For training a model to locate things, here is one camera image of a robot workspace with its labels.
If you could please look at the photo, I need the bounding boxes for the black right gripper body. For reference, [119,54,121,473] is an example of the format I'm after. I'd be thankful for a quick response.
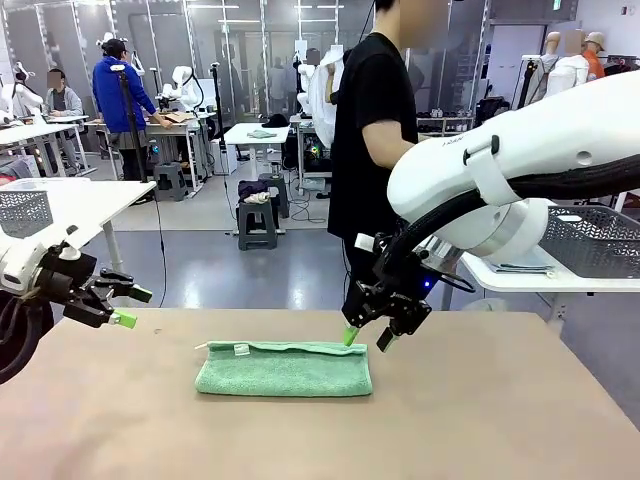
[342,280,433,335]

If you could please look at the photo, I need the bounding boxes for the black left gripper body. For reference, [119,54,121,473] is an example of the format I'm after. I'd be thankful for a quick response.
[37,252,109,309]

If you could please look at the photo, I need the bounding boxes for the green towel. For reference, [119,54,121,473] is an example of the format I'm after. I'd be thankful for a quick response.
[193,340,375,399]

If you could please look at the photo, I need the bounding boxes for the dark grey perforated basket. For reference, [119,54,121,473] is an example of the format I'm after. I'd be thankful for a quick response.
[538,204,640,280]

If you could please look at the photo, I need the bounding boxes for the person's right forearm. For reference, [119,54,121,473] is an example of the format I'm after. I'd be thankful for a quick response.
[362,122,417,170]

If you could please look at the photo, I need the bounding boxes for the light grey perforated basket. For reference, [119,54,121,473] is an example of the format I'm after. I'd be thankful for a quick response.
[0,189,54,239]

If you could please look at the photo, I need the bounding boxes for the white table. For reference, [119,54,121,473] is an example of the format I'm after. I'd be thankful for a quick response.
[459,252,640,336]
[0,177,157,309]

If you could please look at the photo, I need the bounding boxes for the clear plastic tray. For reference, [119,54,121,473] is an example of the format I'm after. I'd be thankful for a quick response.
[0,177,51,194]

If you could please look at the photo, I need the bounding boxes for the grey plastic stool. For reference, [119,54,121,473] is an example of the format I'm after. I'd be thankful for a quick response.
[259,172,291,220]
[237,199,280,251]
[152,161,190,202]

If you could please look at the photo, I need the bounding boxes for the long white desk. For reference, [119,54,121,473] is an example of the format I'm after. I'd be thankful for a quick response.
[0,114,91,177]

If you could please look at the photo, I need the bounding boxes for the grey workbench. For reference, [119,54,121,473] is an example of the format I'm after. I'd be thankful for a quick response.
[142,117,214,194]

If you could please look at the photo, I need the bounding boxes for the dark purple cloth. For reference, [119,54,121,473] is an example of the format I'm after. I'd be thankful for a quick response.
[237,178,271,199]

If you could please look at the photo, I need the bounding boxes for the open cardboard box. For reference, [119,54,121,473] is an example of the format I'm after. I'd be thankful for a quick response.
[149,112,199,126]

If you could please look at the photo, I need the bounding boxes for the seated person in grey hoodie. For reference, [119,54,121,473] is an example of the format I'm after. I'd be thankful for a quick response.
[43,68,86,174]

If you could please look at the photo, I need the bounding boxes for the wooden shoe rack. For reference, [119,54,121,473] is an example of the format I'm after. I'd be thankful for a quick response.
[416,115,476,135]

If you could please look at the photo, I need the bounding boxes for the person in blue jacket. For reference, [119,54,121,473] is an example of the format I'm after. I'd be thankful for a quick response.
[92,37,174,182]

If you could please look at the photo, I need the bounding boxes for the white adjustable desk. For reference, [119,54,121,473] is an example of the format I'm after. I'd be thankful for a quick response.
[223,122,292,236]

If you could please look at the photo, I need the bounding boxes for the person in black T-shirt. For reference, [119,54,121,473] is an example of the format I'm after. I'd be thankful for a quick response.
[327,0,451,311]

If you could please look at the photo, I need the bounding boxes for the black pole stand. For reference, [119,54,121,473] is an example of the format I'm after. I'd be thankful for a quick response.
[209,62,227,174]

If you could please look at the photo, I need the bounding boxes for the person in white shirt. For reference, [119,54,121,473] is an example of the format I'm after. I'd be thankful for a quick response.
[305,45,347,150]

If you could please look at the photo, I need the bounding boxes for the black storage bins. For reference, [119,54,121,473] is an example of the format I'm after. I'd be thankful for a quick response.
[474,97,512,126]

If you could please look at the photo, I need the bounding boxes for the mannequin in white shirt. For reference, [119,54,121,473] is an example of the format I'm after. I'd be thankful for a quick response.
[544,28,591,99]

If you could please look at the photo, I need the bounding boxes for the bare-headed white mannequin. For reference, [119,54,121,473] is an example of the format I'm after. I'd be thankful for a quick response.
[519,30,564,109]

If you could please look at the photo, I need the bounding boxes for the mannequin with beige hat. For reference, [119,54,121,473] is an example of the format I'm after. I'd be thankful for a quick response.
[582,30,607,81]

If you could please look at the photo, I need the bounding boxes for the clothes rack with dark clothes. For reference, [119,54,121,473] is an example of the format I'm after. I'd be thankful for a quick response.
[602,54,640,76]

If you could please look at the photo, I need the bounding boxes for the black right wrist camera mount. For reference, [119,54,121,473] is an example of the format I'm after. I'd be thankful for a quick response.
[353,231,426,296]

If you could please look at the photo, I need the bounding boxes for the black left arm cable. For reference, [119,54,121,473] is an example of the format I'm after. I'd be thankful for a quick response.
[0,289,56,386]

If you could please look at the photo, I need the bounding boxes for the thin black hanging cable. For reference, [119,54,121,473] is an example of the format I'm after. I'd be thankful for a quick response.
[153,183,169,307]

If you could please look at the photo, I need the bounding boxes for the black tripod pole with camera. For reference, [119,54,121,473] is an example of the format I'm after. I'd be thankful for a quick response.
[109,63,151,184]

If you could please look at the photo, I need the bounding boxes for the metal frame robot table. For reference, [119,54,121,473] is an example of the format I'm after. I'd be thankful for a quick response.
[289,114,334,195]

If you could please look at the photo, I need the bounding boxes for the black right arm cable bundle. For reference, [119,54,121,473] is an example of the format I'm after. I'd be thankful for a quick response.
[382,167,640,294]

